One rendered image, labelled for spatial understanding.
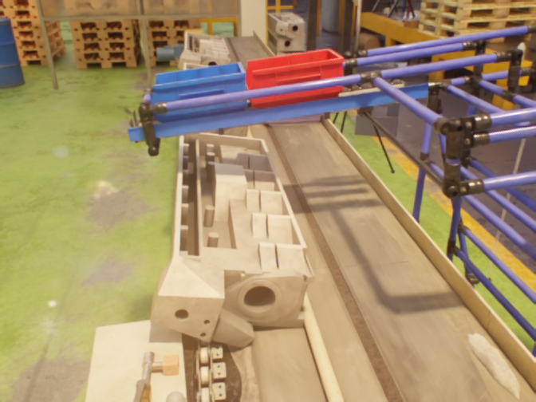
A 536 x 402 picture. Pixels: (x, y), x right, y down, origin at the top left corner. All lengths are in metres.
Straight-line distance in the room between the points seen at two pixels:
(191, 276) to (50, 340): 1.56
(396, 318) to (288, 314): 0.31
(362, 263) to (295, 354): 0.48
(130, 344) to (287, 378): 0.39
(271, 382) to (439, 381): 0.39
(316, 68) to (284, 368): 0.88
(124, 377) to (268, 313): 0.38
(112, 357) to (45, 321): 1.54
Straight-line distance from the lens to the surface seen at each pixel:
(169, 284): 1.20
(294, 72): 1.58
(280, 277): 1.27
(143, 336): 1.34
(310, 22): 7.88
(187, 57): 4.02
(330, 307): 1.48
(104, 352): 1.32
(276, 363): 1.30
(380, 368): 1.33
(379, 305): 1.51
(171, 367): 1.21
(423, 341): 1.42
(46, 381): 2.49
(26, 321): 2.85
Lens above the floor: 1.66
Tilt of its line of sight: 26 degrees down
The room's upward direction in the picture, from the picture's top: 1 degrees counter-clockwise
